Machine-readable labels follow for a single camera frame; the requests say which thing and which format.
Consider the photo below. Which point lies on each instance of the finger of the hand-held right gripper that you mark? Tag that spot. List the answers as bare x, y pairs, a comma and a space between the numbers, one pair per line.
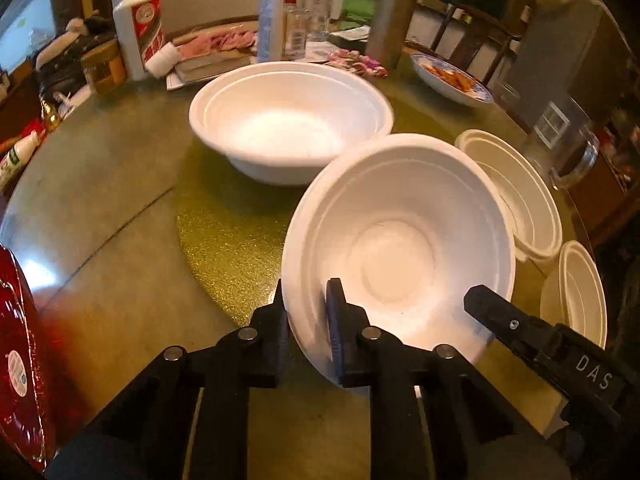
505, 320

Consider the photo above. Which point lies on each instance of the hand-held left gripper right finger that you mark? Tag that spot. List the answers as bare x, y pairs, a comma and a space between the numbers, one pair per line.
334, 330

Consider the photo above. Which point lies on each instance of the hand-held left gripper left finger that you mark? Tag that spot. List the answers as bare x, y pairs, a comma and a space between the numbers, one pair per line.
280, 330

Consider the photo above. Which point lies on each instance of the white foam bowl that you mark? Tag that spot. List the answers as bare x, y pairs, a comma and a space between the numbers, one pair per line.
290, 125
400, 210

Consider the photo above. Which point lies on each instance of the red gold-rimmed plate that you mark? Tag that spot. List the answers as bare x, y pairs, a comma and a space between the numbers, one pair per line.
20, 340

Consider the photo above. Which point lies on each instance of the clear glass mug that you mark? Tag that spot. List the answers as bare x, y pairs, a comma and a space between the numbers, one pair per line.
560, 140

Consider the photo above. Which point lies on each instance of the blue white porcelain plate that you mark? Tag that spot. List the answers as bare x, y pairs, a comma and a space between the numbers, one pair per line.
450, 82

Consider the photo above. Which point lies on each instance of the pink candy wrappers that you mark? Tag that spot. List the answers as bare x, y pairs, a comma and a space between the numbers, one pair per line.
360, 62

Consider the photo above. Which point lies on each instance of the stack of books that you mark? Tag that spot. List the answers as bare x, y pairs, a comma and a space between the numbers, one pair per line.
210, 62

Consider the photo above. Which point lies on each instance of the dark wooden chair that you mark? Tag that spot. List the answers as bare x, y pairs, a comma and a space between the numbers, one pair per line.
475, 40

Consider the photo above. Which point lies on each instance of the small white cup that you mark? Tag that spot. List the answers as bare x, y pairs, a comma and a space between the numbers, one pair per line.
162, 60

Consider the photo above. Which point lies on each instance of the pink cloth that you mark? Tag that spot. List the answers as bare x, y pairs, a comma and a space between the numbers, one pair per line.
225, 40

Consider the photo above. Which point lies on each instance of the clear bottle red label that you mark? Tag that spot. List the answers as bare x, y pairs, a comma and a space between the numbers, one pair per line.
296, 25

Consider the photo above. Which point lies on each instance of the small gold bell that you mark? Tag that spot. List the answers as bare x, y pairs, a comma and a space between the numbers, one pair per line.
51, 115

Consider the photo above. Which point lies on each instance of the glass jar gold lid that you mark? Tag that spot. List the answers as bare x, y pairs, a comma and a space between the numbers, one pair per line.
102, 70

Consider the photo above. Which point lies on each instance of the white green milk bottle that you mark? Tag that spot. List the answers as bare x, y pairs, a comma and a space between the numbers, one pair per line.
15, 160

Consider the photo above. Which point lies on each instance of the steel thermos flask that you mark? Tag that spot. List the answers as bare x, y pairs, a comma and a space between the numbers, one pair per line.
390, 20

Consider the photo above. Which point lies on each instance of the blue white carton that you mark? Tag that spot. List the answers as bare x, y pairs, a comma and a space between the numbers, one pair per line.
270, 15

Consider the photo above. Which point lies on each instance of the white liquor bottle red cap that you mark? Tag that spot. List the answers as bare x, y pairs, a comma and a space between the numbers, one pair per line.
140, 25

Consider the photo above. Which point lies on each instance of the black fur-lined boot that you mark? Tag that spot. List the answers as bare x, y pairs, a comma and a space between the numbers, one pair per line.
75, 55

